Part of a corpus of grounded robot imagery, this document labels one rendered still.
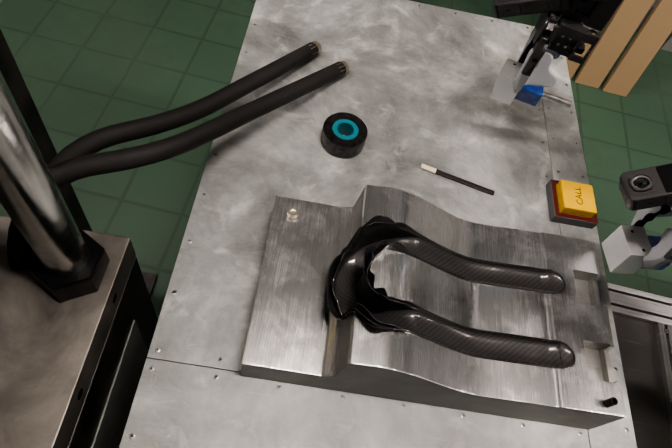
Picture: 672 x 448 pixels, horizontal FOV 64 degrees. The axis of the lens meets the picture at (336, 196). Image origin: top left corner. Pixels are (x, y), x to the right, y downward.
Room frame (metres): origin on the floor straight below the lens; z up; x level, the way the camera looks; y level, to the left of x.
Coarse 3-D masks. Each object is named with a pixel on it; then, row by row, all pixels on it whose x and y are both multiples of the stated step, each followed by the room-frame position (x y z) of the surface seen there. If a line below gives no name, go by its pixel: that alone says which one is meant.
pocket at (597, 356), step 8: (584, 344) 0.34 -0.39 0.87; (592, 344) 0.34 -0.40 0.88; (600, 344) 0.34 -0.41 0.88; (608, 344) 0.34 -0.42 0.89; (592, 352) 0.34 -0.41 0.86; (600, 352) 0.34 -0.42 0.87; (608, 352) 0.34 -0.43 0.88; (592, 360) 0.32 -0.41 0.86; (600, 360) 0.33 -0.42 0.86; (608, 360) 0.33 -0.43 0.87; (592, 368) 0.31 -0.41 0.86; (600, 368) 0.32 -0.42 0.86; (608, 368) 0.31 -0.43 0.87; (592, 376) 0.30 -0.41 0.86; (600, 376) 0.30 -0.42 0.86; (608, 376) 0.30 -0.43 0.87
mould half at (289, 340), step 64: (384, 192) 0.45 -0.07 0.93; (320, 256) 0.36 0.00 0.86; (384, 256) 0.35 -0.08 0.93; (512, 256) 0.44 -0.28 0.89; (576, 256) 0.47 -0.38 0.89; (256, 320) 0.25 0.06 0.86; (320, 320) 0.27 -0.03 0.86; (512, 320) 0.34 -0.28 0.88; (576, 320) 0.36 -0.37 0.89; (320, 384) 0.20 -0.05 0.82; (384, 384) 0.21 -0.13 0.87; (448, 384) 0.22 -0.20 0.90; (512, 384) 0.25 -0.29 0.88; (576, 384) 0.27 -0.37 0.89
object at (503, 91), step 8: (504, 64) 0.78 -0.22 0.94; (512, 64) 0.77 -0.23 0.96; (520, 64) 0.78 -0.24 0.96; (504, 72) 0.75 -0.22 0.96; (512, 72) 0.75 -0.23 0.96; (496, 80) 0.77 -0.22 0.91; (504, 80) 0.74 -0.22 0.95; (512, 80) 0.74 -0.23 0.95; (496, 88) 0.74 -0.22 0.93; (504, 88) 0.74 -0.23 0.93; (512, 88) 0.74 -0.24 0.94; (528, 88) 0.74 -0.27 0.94; (536, 88) 0.75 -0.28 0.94; (496, 96) 0.74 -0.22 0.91; (504, 96) 0.74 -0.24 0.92; (512, 96) 0.73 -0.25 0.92; (520, 96) 0.74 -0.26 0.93; (528, 96) 0.74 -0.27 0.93; (536, 96) 0.73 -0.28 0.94; (544, 96) 0.75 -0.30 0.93; (552, 96) 0.75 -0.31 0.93; (560, 104) 0.75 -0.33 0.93; (568, 104) 0.74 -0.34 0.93
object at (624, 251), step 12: (624, 228) 0.49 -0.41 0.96; (636, 228) 0.50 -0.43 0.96; (612, 240) 0.49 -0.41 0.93; (624, 240) 0.47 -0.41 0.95; (636, 240) 0.48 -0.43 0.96; (648, 240) 0.48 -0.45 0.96; (612, 252) 0.47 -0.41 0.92; (624, 252) 0.46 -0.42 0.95; (636, 252) 0.46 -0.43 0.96; (648, 252) 0.46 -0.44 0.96; (612, 264) 0.46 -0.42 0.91; (624, 264) 0.45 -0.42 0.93; (636, 264) 0.45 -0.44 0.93
